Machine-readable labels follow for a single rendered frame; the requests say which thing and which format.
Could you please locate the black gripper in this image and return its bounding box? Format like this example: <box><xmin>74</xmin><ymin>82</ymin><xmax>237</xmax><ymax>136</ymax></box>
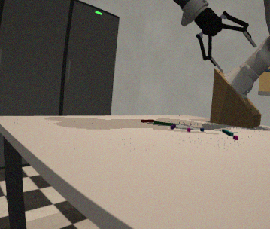
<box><xmin>194</xmin><ymin>8</ymin><xmax>257</xmax><ymax>73</ymax></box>

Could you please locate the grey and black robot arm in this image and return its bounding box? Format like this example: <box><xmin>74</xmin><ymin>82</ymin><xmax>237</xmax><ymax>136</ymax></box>
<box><xmin>174</xmin><ymin>0</ymin><xmax>270</xmax><ymax>99</ymax></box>

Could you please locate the turquoise rod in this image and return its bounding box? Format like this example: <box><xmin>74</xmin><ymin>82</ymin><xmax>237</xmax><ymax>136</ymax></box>
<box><xmin>222</xmin><ymin>129</ymin><xmax>234</xmax><ymax>136</ymax></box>

